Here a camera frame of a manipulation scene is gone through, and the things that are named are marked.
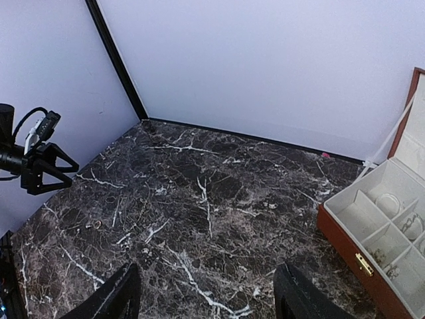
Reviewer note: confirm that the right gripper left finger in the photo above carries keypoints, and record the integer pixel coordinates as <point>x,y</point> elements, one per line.
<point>118,297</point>

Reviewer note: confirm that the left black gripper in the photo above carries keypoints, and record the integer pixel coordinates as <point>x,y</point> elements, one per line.
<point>35,164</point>

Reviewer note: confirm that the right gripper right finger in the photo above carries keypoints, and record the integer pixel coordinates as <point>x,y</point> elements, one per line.
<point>296,296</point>

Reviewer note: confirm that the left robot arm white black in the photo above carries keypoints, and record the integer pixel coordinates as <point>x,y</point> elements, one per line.
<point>12,153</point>

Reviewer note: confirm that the red jewelry box open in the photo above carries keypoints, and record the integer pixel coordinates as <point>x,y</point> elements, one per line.
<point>368,239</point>

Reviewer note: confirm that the thin silver bangle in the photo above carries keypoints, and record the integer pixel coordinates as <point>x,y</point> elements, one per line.
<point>388,204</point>

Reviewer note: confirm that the gold necklace green stones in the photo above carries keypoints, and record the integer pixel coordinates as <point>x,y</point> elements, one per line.
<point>130,214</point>

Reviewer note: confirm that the left black frame post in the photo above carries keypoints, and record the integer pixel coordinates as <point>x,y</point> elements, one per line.
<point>116,60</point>

